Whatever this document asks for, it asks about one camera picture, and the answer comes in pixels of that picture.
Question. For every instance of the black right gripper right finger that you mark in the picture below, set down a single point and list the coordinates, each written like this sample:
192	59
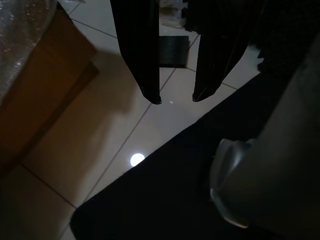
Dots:
217	55

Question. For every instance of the black floor rug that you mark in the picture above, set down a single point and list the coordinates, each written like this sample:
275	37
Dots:
162	195

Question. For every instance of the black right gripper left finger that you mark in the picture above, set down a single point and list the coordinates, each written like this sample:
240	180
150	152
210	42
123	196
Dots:
140	37

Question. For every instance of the small black foam pad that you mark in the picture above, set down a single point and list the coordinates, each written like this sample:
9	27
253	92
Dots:
175	52

